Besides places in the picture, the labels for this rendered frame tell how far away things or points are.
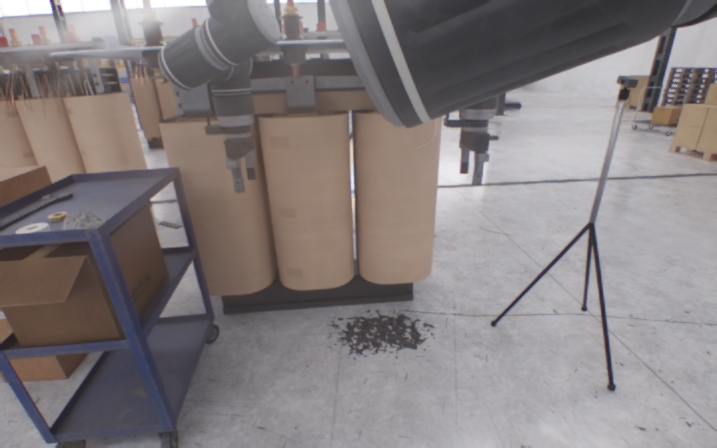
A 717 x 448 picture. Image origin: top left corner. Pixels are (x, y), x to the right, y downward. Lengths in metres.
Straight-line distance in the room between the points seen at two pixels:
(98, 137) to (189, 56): 2.93
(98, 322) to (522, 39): 1.25
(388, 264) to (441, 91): 1.55
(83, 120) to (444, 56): 3.63
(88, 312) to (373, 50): 1.16
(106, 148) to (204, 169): 2.19
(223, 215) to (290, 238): 0.33
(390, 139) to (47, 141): 3.18
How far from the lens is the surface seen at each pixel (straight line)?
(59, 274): 1.18
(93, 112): 3.77
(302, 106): 1.59
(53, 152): 4.04
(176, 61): 0.93
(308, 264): 1.78
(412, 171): 1.64
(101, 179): 1.77
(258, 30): 0.83
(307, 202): 1.64
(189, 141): 1.67
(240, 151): 1.05
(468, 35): 0.28
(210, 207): 1.73
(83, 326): 1.33
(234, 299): 2.12
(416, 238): 1.78
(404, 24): 0.28
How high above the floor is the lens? 1.25
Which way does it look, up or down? 24 degrees down
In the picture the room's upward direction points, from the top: 2 degrees counter-clockwise
